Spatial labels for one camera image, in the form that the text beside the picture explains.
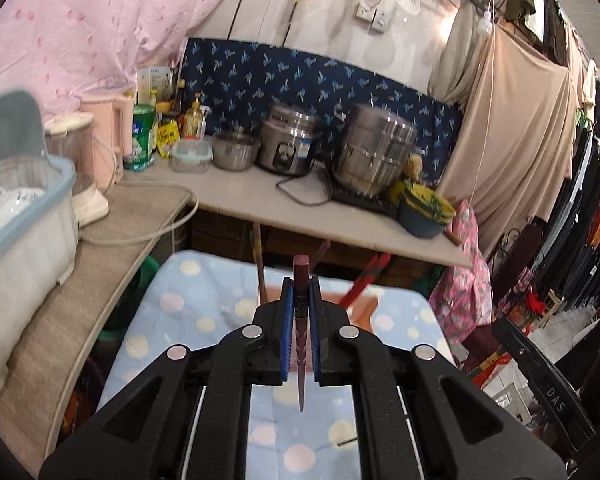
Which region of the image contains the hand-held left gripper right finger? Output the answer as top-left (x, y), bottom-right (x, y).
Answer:
top-left (307, 276), bottom-right (566, 480)

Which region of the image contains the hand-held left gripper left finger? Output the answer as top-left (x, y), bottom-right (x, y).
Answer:
top-left (39, 276), bottom-right (295, 480)

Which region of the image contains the red chopstick dark band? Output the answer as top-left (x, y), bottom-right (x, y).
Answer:
top-left (337, 256), bottom-right (383, 311)
top-left (349, 254), bottom-right (392, 305)

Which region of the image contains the dark maroon chopstick dark band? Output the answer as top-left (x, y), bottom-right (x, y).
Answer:
top-left (292, 255), bottom-right (311, 412)

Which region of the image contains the brown chopstick gold band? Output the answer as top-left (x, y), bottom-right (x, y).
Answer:
top-left (252, 222), bottom-right (267, 306)

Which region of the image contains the blue planet print tablecloth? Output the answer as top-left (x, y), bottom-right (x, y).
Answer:
top-left (97, 250), bottom-right (456, 480)

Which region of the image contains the black induction cooktop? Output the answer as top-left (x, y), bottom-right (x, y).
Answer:
top-left (327, 185), bottom-right (401, 217)

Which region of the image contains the beige counter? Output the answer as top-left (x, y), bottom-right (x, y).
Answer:
top-left (0, 157), bottom-right (473, 466)

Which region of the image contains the blue ceramic bowl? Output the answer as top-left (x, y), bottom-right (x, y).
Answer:
top-left (397, 200), bottom-right (448, 239)

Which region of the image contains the green plastic basin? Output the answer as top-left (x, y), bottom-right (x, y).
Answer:
top-left (105, 255), bottom-right (162, 342)

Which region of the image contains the pink floral bag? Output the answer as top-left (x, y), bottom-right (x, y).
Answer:
top-left (430, 200), bottom-right (493, 346)

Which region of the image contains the yellow green patterned bowl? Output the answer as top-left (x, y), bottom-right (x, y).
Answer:
top-left (391, 180), bottom-right (457, 221)

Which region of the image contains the steel pot with lid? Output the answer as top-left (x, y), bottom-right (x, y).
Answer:
top-left (211, 130), bottom-right (261, 171)

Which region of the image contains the steel rice cooker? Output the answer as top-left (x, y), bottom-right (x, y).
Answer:
top-left (256, 102), bottom-right (323, 177)

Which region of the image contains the steel steamer pot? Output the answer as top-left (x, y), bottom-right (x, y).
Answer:
top-left (332, 104), bottom-right (423, 197)

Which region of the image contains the ginger root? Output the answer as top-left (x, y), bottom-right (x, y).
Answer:
top-left (402, 155), bottom-right (426, 182)

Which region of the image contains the clear plastic food container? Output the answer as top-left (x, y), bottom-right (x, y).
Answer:
top-left (171, 139), bottom-right (213, 172)

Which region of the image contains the yellow seasoning packet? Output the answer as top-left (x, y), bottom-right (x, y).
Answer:
top-left (156, 122), bottom-right (182, 158)

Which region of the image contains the row of hanging clothes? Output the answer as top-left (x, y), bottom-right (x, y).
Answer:
top-left (500, 0), bottom-right (600, 321)

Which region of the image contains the yellow oil bottle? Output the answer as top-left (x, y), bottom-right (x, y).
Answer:
top-left (182, 92), bottom-right (206, 141)

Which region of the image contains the green canister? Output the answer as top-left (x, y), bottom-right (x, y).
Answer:
top-left (124, 105), bottom-right (157, 171)

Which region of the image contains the dark sauce bottle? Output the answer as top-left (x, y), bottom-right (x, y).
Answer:
top-left (172, 80), bottom-right (186, 126)

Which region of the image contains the navy floral cloth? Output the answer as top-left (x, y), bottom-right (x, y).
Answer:
top-left (180, 37), bottom-right (466, 186)

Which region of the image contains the white blender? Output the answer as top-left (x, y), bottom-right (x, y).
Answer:
top-left (45, 112), bottom-right (111, 229)

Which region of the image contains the beige curtain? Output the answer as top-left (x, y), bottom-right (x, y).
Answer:
top-left (430, 5), bottom-right (581, 261)

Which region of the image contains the pink electric kettle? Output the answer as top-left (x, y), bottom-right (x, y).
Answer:
top-left (80, 92), bottom-right (136, 187)

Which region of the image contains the white dish tub blue rim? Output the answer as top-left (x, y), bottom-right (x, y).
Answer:
top-left (0, 90), bottom-right (78, 393)

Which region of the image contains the white carton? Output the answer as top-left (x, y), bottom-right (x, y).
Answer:
top-left (137, 66), bottom-right (173, 108)

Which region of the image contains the pink printed cloth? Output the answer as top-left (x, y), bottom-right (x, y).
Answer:
top-left (0, 0), bottom-right (261, 121)

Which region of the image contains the black power cord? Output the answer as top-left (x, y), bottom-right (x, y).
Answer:
top-left (276, 165), bottom-right (342, 207)

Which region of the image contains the white power cable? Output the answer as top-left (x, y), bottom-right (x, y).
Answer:
top-left (79, 180), bottom-right (201, 247)

